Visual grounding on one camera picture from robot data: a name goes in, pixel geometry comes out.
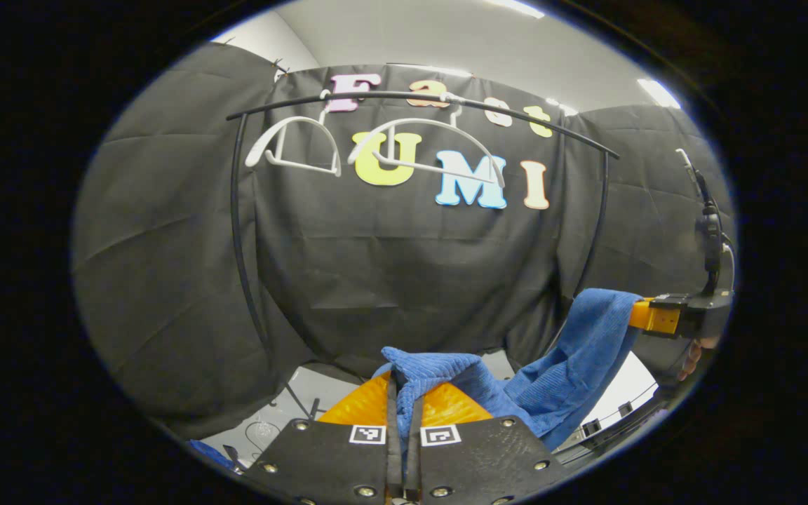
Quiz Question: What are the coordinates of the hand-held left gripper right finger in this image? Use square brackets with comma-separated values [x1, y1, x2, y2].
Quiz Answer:
[404, 382, 573, 505]

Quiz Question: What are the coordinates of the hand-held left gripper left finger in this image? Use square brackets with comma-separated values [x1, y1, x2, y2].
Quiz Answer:
[243, 372, 405, 505]

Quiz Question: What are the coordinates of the blue corduroy jacket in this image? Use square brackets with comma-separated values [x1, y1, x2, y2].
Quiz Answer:
[372, 288, 647, 453]

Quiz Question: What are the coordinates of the white plastic hanger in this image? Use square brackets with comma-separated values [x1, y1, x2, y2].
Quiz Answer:
[346, 91, 508, 189]
[245, 90, 343, 177]

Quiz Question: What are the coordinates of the black metal clothes rack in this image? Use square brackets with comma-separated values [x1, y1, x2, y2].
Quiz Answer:
[225, 90, 621, 422]

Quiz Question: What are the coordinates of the black backdrop cloth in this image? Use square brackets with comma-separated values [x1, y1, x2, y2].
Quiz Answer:
[71, 42, 738, 439]

